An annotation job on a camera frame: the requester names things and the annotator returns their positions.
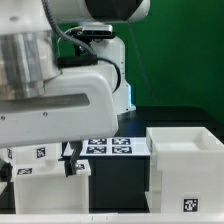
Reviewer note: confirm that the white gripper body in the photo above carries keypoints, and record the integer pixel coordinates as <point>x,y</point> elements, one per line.
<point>77,105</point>

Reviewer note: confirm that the white drawer with knob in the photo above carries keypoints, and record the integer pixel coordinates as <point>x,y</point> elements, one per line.
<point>39,189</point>

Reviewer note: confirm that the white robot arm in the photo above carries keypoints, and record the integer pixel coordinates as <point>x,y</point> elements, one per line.
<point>34,48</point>

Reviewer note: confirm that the white drawer cabinet box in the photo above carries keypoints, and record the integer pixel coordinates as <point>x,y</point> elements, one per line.
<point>186,173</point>

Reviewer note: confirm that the white L-shaped corner fence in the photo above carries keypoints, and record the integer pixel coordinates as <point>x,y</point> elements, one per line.
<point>113,219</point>

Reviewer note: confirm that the black camera on stand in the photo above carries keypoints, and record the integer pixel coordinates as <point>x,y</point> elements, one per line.
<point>88,33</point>

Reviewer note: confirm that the white block at left edge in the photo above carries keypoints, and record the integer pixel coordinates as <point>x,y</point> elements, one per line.
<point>2,186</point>

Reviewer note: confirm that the white fiducial marker sheet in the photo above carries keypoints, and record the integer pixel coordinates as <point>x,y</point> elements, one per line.
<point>116,146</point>

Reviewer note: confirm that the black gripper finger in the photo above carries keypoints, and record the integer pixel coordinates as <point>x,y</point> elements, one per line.
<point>72,166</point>

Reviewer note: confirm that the white open drawer tray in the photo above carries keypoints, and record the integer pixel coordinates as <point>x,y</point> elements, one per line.
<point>31,153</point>

